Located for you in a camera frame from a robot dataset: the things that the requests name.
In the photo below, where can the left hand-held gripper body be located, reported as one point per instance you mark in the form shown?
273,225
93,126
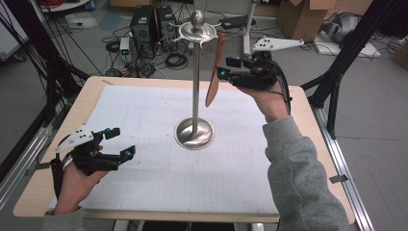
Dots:
93,160

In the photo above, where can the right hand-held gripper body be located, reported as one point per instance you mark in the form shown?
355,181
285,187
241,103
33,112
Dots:
256,78

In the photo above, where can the wooden spatula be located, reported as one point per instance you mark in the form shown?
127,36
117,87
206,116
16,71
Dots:
214,86

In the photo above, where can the metal utensil stand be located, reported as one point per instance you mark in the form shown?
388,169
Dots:
195,89

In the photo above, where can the person's right hand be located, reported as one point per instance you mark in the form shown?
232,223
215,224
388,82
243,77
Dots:
272,102

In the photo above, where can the person's left hand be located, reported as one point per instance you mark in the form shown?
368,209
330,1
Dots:
73,189

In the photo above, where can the white grid mat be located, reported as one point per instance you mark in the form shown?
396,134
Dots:
154,179

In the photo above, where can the black power brick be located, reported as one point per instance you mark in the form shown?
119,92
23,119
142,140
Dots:
237,21

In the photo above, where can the large open cardboard box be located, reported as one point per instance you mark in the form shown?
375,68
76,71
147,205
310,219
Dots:
301,19

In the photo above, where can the white power box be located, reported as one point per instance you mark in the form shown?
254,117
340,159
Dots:
124,46

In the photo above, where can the black computer tower green sticker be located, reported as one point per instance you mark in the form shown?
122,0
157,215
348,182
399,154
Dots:
142,29

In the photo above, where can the grey rounded device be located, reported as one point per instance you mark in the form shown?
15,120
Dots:
341,27

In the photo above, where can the white flat board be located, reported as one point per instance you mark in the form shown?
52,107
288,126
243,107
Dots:
362,49

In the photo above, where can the round white table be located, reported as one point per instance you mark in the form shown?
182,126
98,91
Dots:
64,5

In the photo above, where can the aluminium rail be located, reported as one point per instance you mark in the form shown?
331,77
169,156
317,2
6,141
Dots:
22,166
343,166

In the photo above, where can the black frame strut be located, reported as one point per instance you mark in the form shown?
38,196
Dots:
346,57
48,64

